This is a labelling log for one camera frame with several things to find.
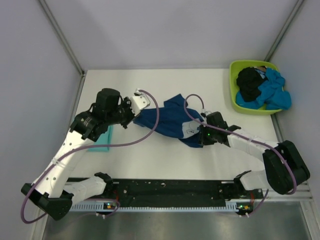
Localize lime green plastic basket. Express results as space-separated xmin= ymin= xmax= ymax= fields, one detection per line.
xmin=229 ymin=59 xmax=282 ymax=116

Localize aluminium frame post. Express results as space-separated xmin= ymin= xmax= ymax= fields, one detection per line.
xmin=36 ymin=0 xmax=85 ymax=76
xmin=264 ymin=0 xmax=307 ymax=62

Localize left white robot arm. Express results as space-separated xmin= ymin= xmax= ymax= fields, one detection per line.
xmin=20 ymin=88 xmax=150 ymax=224

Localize grey slotted cable duct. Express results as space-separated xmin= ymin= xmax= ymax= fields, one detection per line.
xmin=69 ymin=201 xmax=251 ymax=213

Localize left aluminium frame post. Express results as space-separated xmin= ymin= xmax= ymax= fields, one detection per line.
xmin=36 ymin=0 xmax=85 ymax=76

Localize black t-shirt in basket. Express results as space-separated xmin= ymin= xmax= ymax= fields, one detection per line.
xmin=236 ymin=67 xmax=267 ymax=102

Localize aluminium extrusion rail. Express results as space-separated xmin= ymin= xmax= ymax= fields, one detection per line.
xmin=294 ymin=181 xmax=313 ymax=201

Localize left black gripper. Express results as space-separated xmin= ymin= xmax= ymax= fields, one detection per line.
xmin=106 ymin=96 xmax=141 ymax=129

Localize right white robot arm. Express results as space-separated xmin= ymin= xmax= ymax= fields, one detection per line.
xmin=199 ymin=111 xmax=311 ymax=198

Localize right aluminium frame post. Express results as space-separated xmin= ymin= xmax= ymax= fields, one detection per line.
xmin=264 ymin=0 xmax=307 ymax=62

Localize bright blue t-shirt in basket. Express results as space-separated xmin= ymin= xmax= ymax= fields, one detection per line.
xmin=235 ymin=66 xmax=292 ymax=110

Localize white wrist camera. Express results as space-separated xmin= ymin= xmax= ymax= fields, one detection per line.
xmin=129 ymin=88 xmax=151 ymax=117
xmin=200 ymin=108 xmax=212 ymax=118

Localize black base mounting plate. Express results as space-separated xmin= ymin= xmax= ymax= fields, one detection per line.
xmin=103 ymin=178 xmax=263 ymax=208

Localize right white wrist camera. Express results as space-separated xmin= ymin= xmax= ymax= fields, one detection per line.
xmin=200 ymin=108 xmax=212 ymax=118

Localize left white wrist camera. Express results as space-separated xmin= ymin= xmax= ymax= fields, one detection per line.
xmin=129 ymin=88 xmax=151 ymax=117

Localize folded teal t-shirt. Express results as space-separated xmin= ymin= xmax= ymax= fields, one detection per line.
xmin=87 ymin=126 xmax=114 ymax=153

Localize dark blue printed t-shirt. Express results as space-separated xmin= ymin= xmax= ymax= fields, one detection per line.
xmin=132 ymin=93 xmax=208 ymax=150

